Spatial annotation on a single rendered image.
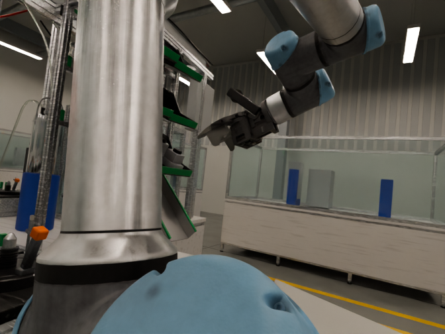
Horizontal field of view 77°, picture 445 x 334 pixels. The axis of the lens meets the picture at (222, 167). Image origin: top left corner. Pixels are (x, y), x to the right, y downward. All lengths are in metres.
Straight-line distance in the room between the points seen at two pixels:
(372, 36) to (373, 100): 8.58
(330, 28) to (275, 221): 4.04
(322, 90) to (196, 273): 0.58
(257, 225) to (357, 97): 5.81
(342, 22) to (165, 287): 0.46
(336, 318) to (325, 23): 0.41
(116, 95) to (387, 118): 8.87
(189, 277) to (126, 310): 0.04
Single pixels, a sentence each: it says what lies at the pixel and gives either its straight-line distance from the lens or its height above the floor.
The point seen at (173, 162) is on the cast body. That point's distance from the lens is 0.87.
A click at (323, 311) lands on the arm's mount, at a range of 0.39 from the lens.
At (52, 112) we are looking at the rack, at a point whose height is 1.32.
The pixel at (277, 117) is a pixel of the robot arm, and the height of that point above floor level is 1.35.
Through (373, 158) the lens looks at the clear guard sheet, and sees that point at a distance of 4.24.
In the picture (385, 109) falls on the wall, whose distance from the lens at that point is 9.08.
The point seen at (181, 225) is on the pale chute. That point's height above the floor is 1.02.
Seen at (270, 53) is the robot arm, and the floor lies 1.46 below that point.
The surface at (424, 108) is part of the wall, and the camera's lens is 9.11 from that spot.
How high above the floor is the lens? 1.18
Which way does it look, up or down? 3 degrees up
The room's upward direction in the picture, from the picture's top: 6 degrees clockwise
